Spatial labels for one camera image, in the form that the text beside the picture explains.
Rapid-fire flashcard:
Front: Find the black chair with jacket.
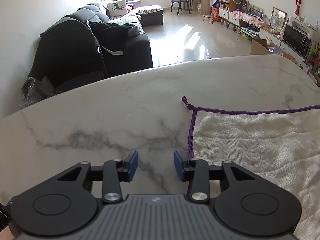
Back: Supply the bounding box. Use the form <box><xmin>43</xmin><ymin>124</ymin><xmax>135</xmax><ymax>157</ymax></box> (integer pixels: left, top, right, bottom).
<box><xmin>29</xmin><ymin>17</ymin><xmax>108</xmax><ymax>92</ymax></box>

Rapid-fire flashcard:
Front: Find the white towel purple trim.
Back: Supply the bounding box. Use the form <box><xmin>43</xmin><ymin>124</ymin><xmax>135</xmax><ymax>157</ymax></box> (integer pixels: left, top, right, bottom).
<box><xmin>187</xmin><ymin>103</ymin><xmax>319</xmax><ymax>239</ymax></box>

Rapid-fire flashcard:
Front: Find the low white tv cabinet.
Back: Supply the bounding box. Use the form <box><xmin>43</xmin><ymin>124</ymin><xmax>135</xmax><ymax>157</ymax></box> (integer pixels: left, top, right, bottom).
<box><xmin>218</xmin><ymin>7</ymin><xmax>301</xmax><ymax>63</ymax></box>

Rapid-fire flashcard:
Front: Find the small white desk fan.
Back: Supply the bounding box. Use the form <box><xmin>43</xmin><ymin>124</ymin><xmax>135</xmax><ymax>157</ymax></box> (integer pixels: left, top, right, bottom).
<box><xmin>270</xmin><ymin>15</ymin><xmax>280</xmax><ymax>30</ymax></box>

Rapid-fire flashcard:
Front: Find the deer print cushion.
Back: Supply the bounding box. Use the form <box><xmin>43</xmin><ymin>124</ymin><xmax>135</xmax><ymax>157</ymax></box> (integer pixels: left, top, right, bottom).
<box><xmin>107</xmin><ymin>0</ymin><xmax>127</xmax><ymax>17</ymax></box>

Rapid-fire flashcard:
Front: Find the white printer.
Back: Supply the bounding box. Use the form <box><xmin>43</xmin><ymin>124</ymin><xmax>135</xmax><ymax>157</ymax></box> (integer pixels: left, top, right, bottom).
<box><xmin>289</xmin><ymin>16</ymin><xmax>319</xmax><ymax>42</ymax></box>

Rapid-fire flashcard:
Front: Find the cardboard box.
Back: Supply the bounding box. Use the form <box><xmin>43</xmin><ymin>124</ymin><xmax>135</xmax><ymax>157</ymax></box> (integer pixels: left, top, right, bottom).
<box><xmin>250</xmin><ymin>38</ymin><xmax>272</xmax><ymax>55</ymax></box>

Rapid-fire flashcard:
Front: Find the dark grey sofa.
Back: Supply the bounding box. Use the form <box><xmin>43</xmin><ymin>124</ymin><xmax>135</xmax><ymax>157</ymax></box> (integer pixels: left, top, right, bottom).
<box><xmin>63</xmin><ymin>4</ymin><xmax>153</xmax><ymax>77</ymax></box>

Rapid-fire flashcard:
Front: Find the dark ottoman with checked cover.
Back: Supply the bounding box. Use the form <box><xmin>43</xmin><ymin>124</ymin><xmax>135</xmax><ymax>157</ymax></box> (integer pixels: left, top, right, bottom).
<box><xmin>134</xmin><ymin>5</ymin><xmax>164</xmax><ymax>27</ymax></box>

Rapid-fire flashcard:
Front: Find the black microwave oven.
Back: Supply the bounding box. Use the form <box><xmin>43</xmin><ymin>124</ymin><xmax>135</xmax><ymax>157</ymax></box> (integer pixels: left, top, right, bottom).
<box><xmin>282</xmin><ymin>25</ymin><xmax>313</xmax><ymax>58</ymax></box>

